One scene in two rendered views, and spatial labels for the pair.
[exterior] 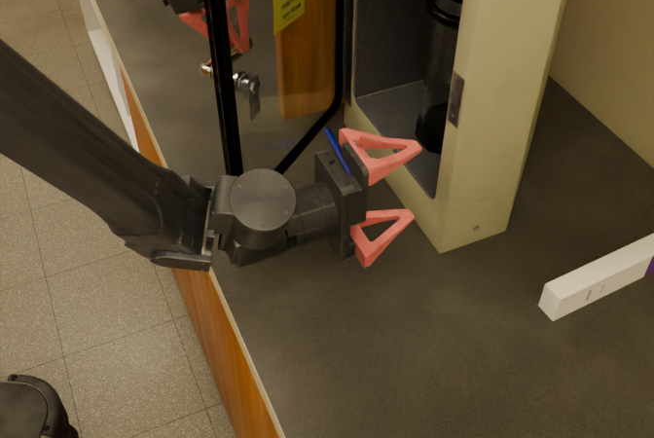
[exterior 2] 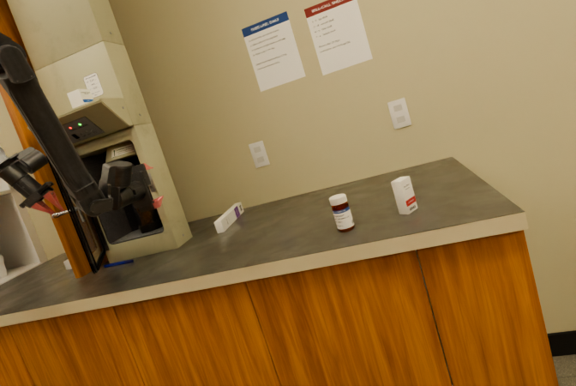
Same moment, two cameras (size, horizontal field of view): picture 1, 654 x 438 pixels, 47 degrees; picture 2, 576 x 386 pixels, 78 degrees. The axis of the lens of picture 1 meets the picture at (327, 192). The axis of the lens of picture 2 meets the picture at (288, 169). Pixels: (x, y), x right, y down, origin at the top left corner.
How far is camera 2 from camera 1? 0.85 m
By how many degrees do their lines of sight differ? 57
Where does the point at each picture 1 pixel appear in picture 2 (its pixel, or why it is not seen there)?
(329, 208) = (138, 182)
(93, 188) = (70, 153)
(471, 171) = (169, 208)
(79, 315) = not seen: outside the picture
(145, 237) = (87, 188)
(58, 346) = not seen: outside the picture
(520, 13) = (153, 150)
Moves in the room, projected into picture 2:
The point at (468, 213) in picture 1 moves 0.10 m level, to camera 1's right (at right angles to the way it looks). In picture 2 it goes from (177, 227) to (198, 217)
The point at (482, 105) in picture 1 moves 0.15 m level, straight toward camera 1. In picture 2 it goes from (159, 181) to (172, 179)
